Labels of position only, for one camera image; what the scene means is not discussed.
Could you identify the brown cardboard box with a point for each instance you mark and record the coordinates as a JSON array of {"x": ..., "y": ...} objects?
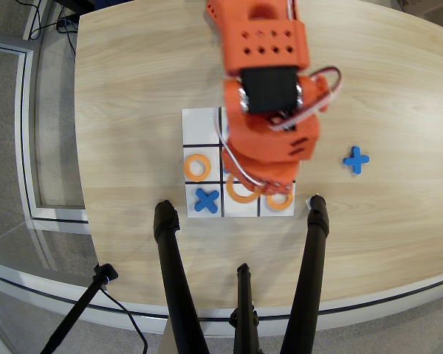
[{"x": 428, "y": 5}]

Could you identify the dark furniture base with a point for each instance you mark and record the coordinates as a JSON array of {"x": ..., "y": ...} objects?
[{"x": 77, "y": 3}]

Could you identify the thin black tripod leg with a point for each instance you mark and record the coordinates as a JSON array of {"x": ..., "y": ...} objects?
[{"x": 245, "y": 295}]

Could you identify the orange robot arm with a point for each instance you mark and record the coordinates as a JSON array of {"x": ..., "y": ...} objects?
[{"x": 266, "y": 48}]

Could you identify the blue foam cross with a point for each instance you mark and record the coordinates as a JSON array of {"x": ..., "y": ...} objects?
[
  {"x": 207, "y": 200},
  {"x": 356, "y": 160}
]

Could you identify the grey metal floor frame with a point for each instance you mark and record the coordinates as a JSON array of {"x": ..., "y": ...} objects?
[{"x": 24, "y": 110}]

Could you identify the thick black tripod leg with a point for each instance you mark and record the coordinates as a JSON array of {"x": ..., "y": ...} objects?
[
  {"x": 173, "y": 276},
  {"x": 310, "y": 276}
]

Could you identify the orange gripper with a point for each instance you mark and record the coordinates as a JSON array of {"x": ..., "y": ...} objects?
[{"x": 269, "y": 176}]

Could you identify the white tic-tac-toe board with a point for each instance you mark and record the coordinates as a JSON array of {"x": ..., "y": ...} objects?
[{"x": 201, "y": 125}]

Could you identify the slim black stand pole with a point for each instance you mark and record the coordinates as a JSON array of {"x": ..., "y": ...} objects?
[{"x": 77, "y": 309}]

